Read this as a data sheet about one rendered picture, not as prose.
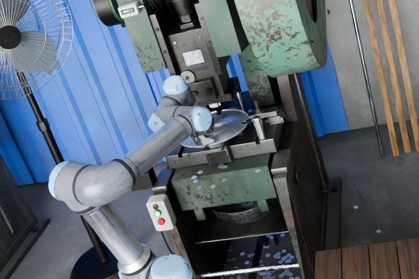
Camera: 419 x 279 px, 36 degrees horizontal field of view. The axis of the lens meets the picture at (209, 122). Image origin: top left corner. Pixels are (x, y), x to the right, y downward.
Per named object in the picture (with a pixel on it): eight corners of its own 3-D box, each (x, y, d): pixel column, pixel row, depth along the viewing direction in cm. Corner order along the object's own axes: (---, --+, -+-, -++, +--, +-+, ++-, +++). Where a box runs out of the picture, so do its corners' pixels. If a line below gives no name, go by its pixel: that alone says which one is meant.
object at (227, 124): (186, 118, 266) (186, 116, 266) (254, 105, 257) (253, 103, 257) (169, 153, 241) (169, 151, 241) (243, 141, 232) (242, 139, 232)
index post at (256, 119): (265, 138, 245) (259, 116, 241) (257, 140, 246) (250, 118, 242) (266, 135, 248) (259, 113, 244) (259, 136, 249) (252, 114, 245)
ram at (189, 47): (223, 99, 242) (200, 27, 231) (186, 107, 247) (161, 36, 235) (231, 81, 257) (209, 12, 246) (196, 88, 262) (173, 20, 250)
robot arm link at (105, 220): (159, 304, 202) (67, 186, 173) (128, 293, 212) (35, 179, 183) (180, 274, 209) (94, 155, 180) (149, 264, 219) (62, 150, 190)
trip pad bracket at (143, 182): (163, 212, 256) (147, 170, 248) (141, 215, 259) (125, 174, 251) (167, 203, 261) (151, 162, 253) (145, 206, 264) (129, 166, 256)
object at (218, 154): (232, 177, 237) (222, 146, 232) (197, 183, 242) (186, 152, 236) (242, 144, 259) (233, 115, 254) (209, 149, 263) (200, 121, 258)
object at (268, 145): (277, 152, 246) (274, 138, 243) (169, 169, 259) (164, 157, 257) (284, 116, 272) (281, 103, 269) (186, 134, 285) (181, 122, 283)
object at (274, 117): (284, 122, 253) (277, 99, 249) (243, 129, 258) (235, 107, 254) (285, 115, 258) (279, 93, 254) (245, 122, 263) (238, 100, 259)
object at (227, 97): (235, 105, 248) (232, 93, 246) (187, 114, 254) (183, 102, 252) (242, 88, 262) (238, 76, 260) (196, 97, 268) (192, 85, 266)
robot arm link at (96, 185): (94, 184, 166) (208, 96, 197) (68, 179, 174) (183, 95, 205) (110, 220, 171) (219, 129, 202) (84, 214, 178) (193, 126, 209)
